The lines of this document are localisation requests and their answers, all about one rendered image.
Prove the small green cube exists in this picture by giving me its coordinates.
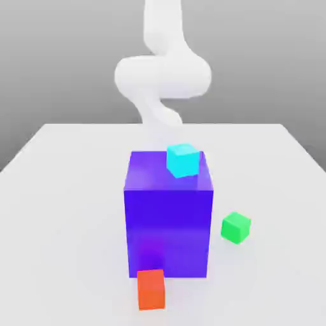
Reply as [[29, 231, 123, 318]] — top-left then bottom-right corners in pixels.
[[220, 211, 252, 245]]

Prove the small cyan cube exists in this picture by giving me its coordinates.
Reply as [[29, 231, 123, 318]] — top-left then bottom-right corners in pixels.
[[166, 143, 201, 179]]

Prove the small orange-red cube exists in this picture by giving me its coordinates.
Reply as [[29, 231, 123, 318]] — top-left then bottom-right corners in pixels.
[[136, 269, 166, 311]]

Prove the large purple box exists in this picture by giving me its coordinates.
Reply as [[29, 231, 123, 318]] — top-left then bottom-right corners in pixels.
[[123, 150, 214, 279]]

